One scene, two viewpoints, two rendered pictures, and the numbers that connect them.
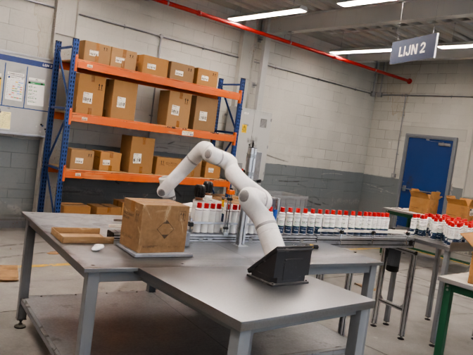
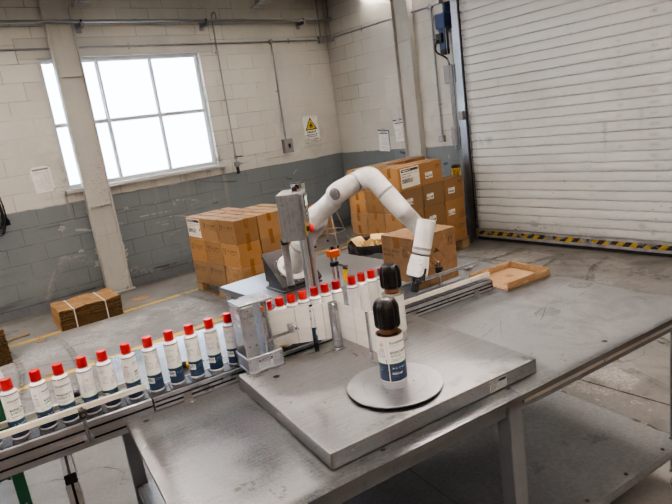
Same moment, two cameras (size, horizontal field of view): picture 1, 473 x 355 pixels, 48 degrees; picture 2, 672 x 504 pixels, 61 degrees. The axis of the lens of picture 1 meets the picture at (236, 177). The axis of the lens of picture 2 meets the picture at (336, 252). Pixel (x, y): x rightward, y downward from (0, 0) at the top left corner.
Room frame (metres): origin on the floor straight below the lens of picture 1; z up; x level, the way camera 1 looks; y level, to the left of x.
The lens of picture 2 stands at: (5.95, 0.21, 1.73)
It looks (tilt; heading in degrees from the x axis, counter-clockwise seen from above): 13 degrees down; 184
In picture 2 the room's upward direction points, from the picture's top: 8 degrees counter-clockwise
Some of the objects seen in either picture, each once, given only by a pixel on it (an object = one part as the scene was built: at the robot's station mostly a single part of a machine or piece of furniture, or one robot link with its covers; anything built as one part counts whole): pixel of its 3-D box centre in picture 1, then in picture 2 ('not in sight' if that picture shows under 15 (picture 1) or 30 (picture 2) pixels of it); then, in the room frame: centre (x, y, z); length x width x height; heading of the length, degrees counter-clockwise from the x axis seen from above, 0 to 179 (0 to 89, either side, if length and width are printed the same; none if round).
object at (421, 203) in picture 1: (424, 201); not in sight; (8.53, -3.05, 0.97); 0.47 x 0.41 x 0.37; 127
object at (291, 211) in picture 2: (253, 165); (294, 214); (3.66, -0.10, 1.38); 0.17 x 0.10 x 0.19; 178
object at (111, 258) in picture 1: (200, 238); (382, 336); (3.69, 0.19, 0.82); 2.10 x 1.50 x 0.02; 123
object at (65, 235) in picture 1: (82, 235); (508, 274); (3.13, 0.87, 0.85); 0.30 x 0.26 x 0.04; 123
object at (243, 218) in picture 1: (246, 196); (308, 259); (3.58, -0.08, 1.16); 0.04 x 0.04 x 0.67; 33
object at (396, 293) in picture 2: (198, 204); (393, 301); (3.87, 0.25, 1.03); 0.09 x 0.09 x 0.30
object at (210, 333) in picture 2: (288, 220); (212, 344); (3.98, -0.44, 0.98); 0.05 x 0.05 x 0.20
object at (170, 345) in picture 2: (303, 221); (173, 357); (4.07, -0.56, 0.98); 0.05 x 0.05 x 0.20
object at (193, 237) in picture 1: (223, 237); (344, 331); (3.67, 0.04, 0.85); 1.65 x 0.11 x 0.05; 123
